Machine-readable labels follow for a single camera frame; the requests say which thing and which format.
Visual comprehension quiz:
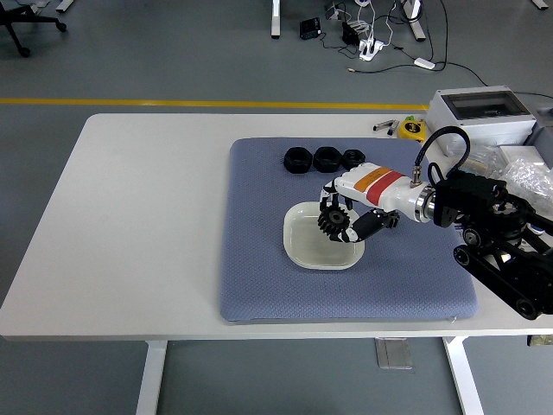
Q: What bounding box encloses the smaller black hex nut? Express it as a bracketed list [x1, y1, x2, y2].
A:
[342, 149, 367, 170]

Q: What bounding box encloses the white power strip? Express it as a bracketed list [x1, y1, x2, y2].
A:
[358, 37, 387, 61]

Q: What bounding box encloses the yellow tape measure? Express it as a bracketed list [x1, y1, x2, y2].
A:
[397, 115, 427, 143]

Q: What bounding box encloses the large black hex nut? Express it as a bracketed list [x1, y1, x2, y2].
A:
[313, 145, 342, 174]
[283, 146, 311, 175]

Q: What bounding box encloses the large black gear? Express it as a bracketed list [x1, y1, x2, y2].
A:
[317, 206, 353, 241]

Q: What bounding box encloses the blue-grey padded mat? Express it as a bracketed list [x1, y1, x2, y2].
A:
[217, 137, 480, 324]

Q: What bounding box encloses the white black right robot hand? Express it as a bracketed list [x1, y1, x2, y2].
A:
[318, 163, 423, 244]

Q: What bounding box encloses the white square dish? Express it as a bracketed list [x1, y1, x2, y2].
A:
[283, 201, 366, 272]

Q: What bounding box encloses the grey electrical enclosure box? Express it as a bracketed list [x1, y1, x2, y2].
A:
[425, 85, 538, 148]

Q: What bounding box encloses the black office chair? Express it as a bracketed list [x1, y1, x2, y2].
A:
[0, 0, 68, 59]

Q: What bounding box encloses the clear bag of parts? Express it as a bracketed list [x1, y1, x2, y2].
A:
[503, 157, 553, 209]

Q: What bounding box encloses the black box with display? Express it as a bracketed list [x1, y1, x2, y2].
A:
[299, 17, 321, 40]

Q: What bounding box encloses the black charger device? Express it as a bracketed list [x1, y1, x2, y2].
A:
[340, 20, 362, 45]

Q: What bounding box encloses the flat white box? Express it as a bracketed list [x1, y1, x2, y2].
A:
[499, 144, 541, 169]

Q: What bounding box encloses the black floor cable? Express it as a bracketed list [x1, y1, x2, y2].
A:
[346, 60, 492, 86]

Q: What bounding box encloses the metal floor plate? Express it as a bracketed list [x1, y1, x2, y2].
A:
[374, 337, 414, 370]

